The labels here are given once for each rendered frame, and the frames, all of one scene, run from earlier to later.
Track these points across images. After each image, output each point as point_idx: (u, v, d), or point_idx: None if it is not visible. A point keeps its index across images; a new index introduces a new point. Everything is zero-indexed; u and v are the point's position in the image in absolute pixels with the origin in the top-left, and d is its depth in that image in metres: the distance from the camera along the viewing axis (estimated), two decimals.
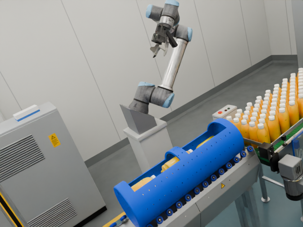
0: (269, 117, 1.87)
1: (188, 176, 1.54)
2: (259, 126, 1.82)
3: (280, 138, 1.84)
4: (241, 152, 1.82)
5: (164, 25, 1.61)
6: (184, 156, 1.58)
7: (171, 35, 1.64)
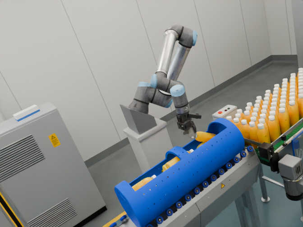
0: (269, 117, 1.87)
1: (189, 175, 1.54)
2: (259, 126, 1.82)
3: (280, 138, 1.84)
4: (241, 152, 1.82)
5: (184, 115, 1.65)
6: (185, 155, 1.58)
7: (193, 115, 1.69)
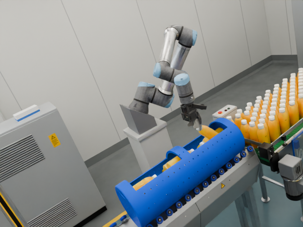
0: (269, 117, 1.87)
1: (189, 175, 1.54)
2: (259, 126, 1.82)
3: (280, 138, 1.84)
4: (241, 152, 1.82)
5: (188, 105, 1.57)
6: (185, 155, 1.59)
7: (198, 105, 1.62)
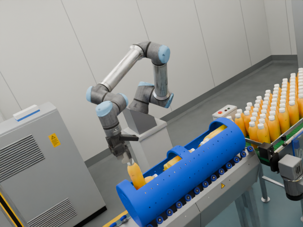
0: (269, 117, 1.87)
1: (190, 174, 1.54)
2: (259, 126, 1.82)
3: (280, 138, 1.84)
4: (242, 152, 1.82)
5: (113, 138, 1.35)
6: (185, 154, 1.59)
7: (126, 137, 1.40)
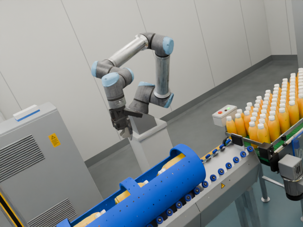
0: (269, 117, 1.87)
1: (138, 213, 1.39)
2: (259, 126, 1.82)
3: (280, 138, 1.84)
4: (241, 152, 1.82)
5: (117, 110, 1.33)
6: (135, 189, 1.44)
7: (130, 112, 1.37)
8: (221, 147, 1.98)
